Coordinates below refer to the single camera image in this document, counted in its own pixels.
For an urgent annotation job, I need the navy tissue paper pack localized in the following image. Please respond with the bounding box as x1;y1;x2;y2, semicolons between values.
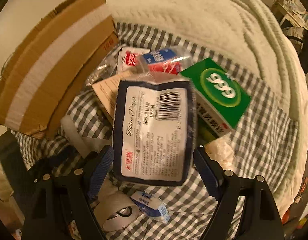
112;74;196;186

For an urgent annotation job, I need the white tape roll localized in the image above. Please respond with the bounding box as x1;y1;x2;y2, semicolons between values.
94;191;139;232

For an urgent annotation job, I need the white red sachet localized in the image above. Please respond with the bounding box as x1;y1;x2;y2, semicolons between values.
117;47;150;74

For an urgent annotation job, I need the white tube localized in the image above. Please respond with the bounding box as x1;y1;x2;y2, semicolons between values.
61;115;90;159

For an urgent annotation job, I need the crumpled white tissue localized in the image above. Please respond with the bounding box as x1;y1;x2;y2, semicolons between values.
204;135;235;172

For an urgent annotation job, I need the cream knitted blanket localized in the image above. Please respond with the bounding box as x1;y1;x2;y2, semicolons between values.
106;0;308;214

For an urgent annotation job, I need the blue white small packet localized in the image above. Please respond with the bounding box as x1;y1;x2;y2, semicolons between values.
130;191;170;224

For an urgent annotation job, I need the green 999 medicine box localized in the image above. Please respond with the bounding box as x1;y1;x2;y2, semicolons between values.
180;58;251;142

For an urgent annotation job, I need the clear plastic bag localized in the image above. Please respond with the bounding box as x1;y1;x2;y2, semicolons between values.
85;45;123;87

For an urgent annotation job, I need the clear jar red blue label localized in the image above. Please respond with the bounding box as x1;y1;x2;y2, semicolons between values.
136;46;194;74

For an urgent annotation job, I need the tan printed paper box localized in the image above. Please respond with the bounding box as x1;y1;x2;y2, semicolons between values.
92;70;135;124

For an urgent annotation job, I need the brown cardboard box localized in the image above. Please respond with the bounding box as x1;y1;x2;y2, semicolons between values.
0;0;118;139

